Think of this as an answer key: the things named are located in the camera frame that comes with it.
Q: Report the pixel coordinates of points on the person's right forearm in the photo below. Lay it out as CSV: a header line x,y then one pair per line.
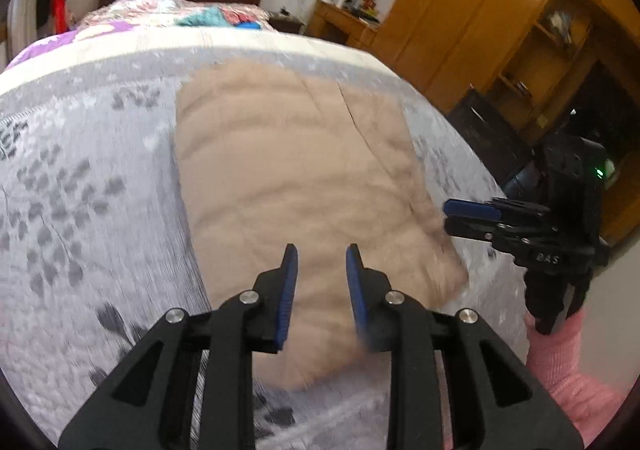
x,y
575,375

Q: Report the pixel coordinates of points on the dark nightstand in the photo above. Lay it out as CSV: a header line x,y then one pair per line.
x,y
287,23

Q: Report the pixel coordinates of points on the wooden wardrobe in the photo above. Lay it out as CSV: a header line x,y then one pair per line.
x,y
475,4

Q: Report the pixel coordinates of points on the red hanging cloth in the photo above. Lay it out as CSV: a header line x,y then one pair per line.
x,y
59,9

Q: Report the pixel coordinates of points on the tan quilted down jacket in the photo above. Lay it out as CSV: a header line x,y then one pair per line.
x,y
280,169

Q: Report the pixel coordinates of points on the bed with grey floral cover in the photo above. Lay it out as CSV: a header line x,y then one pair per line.
x,y
90,210

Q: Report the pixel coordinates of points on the dark box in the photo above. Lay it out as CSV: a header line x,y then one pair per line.
x,y
492,134

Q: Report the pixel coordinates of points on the wooden desk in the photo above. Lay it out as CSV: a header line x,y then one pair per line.
x,y
340,27

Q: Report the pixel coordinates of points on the person's right hand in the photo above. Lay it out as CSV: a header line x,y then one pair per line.
x,y
555,300

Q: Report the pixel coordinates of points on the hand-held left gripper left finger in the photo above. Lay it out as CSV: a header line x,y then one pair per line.
x,y
287,295

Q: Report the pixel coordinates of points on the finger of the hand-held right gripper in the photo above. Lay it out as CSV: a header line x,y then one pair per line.
x,y
472,210
467,228

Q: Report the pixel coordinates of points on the colourful floral quilt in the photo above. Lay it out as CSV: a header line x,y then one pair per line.
x,y
150,14

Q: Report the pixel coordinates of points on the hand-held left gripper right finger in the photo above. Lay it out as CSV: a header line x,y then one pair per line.
x,y
356,295

